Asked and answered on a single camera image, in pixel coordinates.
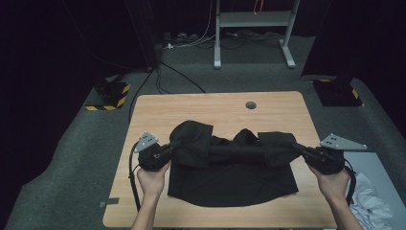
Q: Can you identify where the black braided left gripper cable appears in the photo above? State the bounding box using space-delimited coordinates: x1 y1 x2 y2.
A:
128 142 142 213

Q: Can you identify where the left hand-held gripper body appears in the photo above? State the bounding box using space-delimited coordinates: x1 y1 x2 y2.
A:
132 131 172 173

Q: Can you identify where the dark power strip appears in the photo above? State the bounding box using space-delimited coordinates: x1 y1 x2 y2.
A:
163 31 199 45
224 29 282 42

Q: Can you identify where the white cable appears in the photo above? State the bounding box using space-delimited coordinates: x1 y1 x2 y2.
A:
164 0 221 51

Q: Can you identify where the black floor cable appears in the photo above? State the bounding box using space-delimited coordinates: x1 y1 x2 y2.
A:
158 59 207 95
127 67 155 124

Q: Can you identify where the grey metal stand frame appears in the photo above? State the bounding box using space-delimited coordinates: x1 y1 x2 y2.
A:
214 0 301 70

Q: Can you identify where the black upright post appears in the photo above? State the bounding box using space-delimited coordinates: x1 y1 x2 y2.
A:
124 0 165 71

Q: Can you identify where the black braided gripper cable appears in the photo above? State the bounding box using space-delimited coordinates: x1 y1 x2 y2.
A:
344 158 358 206
128 142 142 213

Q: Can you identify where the grey sheet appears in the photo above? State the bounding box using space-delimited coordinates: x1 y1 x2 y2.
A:
344 150 406 230

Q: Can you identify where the black braided right gripper cable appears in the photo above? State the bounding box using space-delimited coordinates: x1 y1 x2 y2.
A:
344 158 358 206

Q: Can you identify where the crumpled white cloth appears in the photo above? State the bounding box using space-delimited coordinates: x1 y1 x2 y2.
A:
344 172 395 230

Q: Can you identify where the black short-sleeved shirt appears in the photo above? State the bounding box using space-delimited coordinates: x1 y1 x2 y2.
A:
167 120 304 208

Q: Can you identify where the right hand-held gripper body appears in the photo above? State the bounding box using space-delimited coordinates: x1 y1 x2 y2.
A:
305 132 369 175

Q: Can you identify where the black yellow striped stand base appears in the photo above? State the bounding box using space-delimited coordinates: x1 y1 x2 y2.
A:
310 76 365 107
84 76 132 112

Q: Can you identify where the grey tape strip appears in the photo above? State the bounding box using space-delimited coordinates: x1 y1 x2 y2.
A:
99 196 121 209

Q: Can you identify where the person's right hand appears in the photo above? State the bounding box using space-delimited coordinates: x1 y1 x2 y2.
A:
307 164 351 201

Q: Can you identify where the person's left hand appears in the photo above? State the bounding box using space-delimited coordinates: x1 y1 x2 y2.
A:
136 160 172 197

